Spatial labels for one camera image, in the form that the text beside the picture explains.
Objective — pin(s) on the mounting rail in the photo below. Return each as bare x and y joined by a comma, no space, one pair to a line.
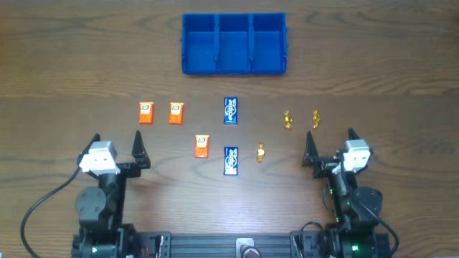
208,245

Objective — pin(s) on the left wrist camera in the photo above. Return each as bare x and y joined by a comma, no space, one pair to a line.
100,157

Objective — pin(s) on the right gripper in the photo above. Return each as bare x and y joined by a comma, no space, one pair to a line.
322,168

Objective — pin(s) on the orange candy box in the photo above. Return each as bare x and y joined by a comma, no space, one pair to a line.
176,115
146,114
202,148

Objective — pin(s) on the blue tray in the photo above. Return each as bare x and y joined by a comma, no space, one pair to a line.
233,53

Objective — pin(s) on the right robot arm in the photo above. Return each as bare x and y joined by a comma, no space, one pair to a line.
365,204

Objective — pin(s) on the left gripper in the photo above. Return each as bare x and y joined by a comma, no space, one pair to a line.
129,168

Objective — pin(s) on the gold candy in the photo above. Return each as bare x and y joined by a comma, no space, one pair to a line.
287,120
260,153
316,119

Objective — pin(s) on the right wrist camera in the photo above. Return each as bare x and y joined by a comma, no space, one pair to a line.
355,154

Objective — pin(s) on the blue candy pack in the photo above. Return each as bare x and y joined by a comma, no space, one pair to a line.
230,110
230,161

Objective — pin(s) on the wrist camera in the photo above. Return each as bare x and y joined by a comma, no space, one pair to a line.
355,154
100,157

